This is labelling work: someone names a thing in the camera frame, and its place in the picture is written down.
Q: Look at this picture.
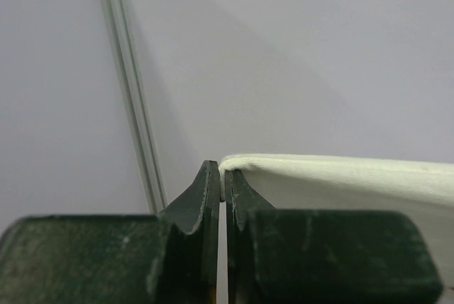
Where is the white t-shirt red print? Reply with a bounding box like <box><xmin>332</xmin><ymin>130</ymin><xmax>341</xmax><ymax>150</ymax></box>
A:
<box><xmin>219</xmin><ymin>154</ymin><xmax>453</xmax><ymax>289</ymax></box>

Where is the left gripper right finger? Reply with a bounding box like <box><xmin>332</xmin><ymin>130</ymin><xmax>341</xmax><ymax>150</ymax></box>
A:
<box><xmin>224</xmin><ymin>170</ymin><xmax>443</xmax><ymax>303</ymax></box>

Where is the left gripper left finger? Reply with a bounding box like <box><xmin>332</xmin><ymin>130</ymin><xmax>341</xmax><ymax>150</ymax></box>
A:
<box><xmin>1</xmin><ymin>160</ymin><xmax>220</xmax><ymax>303</ymax></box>

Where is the left aluminium corner post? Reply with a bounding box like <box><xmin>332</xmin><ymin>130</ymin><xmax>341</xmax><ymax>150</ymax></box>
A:
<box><xmin>100</xmin><ymin>0</ymin><xmax>167</xmax><ymax>213</ymax></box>

